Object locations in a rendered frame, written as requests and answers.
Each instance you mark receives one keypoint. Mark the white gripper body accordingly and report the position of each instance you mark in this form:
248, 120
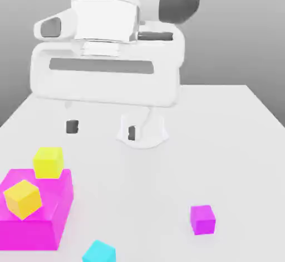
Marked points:
104, 85

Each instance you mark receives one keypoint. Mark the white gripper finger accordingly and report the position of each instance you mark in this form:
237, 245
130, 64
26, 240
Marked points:
72, 126
131, 133

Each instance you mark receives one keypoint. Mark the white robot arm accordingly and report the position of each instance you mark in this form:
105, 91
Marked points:
106, 16

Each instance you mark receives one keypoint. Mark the small yellow cube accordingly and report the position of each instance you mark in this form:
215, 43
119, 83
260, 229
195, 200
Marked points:
48, 163

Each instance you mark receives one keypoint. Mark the small orange cube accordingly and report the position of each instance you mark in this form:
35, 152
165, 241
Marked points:
22, 200

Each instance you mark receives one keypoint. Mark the small magenta cube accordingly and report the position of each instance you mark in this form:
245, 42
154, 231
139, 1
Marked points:
203, 220

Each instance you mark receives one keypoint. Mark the small cyan cube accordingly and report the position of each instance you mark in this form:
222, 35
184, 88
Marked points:
100, 252

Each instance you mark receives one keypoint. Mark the large magenta box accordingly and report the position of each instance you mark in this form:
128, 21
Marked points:
26, 235

